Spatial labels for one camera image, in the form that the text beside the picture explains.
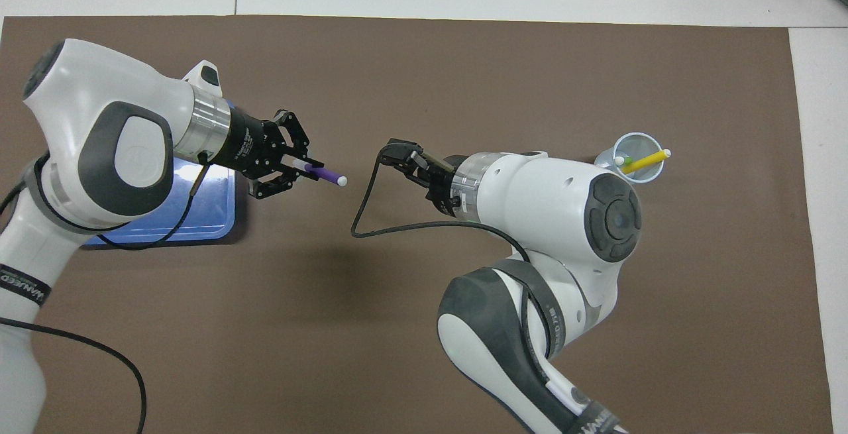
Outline blue plastic tray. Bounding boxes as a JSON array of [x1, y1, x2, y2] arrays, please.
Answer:
[[85, 99, 238, 248]]

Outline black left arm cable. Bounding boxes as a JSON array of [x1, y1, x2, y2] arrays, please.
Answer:
[[0, 148, 214, 434]]

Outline translucent plastic cup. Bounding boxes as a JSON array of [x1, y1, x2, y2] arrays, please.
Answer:
[[594, 132, 665, 186]]

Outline black lettered velcro strap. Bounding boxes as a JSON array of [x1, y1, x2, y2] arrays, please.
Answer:
[[571, 402, 629, 434], [540, 288, 572, 356], [0, 264, 52, 307]]

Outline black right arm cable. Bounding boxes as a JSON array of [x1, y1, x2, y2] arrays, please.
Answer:
[[350, 148, 554, 358]]

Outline purple marker pen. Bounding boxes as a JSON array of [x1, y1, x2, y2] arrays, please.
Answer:
[[291, 160, 349, 188]]

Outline brown table mat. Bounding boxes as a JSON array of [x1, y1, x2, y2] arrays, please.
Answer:
[[0, 15, 834, 434]]

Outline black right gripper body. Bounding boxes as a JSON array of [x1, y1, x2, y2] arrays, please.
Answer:
[[421, 154, 466, 217]]

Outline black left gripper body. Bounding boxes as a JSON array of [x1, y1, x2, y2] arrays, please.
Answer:
[[222, 108, 284, 181]]

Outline yellow marker pen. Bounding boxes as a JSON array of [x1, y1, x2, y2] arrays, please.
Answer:
[[621, 148, 672, 176]]

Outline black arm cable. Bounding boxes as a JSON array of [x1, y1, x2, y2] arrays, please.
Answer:
[[350, 148, 554, 358], [0, 148, 214, 434]]

